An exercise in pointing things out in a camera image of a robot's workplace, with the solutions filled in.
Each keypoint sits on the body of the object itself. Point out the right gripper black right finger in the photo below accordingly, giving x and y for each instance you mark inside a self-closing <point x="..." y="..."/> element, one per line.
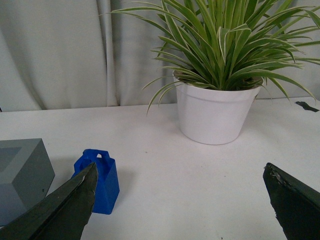
<point x="296" y="205"/>

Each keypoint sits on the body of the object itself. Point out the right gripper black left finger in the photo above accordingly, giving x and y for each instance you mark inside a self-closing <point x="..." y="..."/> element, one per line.
<point x="62" y="215"/>

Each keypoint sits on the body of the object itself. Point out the blue plastic part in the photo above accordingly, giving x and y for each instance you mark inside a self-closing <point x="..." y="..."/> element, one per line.
<point x="107" y="188"/>

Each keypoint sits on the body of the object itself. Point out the gray square base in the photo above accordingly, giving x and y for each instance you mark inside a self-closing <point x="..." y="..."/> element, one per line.
<point x="26" y="174"/>

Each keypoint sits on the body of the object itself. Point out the black tape piece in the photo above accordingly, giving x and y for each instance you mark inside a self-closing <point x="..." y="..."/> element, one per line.
<point x="307" y="107"/>

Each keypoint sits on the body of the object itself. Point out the white plant pot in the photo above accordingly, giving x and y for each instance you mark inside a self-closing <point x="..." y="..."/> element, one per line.
<point x="212" y="117"/>

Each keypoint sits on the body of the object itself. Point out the white curtain backdrop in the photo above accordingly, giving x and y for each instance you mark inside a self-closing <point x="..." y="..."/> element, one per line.
<point x="67" y="54"/>

